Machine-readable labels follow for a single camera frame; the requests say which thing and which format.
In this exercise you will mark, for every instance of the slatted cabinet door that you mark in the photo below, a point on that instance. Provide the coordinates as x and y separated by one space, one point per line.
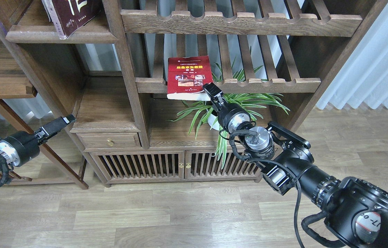
202 165
141 166

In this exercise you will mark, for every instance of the white plant pot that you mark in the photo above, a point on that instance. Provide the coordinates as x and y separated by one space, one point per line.
213 120

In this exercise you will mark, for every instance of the right slatted cabinet door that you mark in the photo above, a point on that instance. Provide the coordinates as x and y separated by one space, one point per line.
202 165

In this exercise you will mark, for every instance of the left slatted cabinet door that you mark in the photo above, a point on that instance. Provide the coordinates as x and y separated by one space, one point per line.
141 166

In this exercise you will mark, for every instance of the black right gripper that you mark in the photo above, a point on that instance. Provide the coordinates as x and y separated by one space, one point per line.
230 115

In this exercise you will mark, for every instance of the green spider plant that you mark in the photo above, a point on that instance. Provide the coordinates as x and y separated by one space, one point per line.
202 110

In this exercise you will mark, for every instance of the dark maroon book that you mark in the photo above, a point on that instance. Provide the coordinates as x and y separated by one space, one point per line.
69 15

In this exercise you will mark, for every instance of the wooden side table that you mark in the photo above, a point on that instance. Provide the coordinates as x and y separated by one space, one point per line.
15 85

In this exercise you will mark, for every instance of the dark wooden bookshelf cabinet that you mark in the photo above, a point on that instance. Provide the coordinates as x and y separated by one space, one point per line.
112 73

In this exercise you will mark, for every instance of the red paperback book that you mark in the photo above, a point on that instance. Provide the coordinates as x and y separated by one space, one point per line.
186 77

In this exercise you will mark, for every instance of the small wooden drawer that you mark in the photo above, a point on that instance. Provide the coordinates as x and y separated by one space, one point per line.
109 140

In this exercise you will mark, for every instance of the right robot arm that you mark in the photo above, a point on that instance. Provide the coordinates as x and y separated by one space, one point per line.
353 212

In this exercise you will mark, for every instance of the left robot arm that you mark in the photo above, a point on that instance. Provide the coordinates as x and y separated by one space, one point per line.
5 170

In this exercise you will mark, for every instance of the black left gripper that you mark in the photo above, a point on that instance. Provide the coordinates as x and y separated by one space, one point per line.
21 147

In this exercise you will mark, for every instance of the white curtain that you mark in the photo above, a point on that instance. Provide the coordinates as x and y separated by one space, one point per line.
364 77

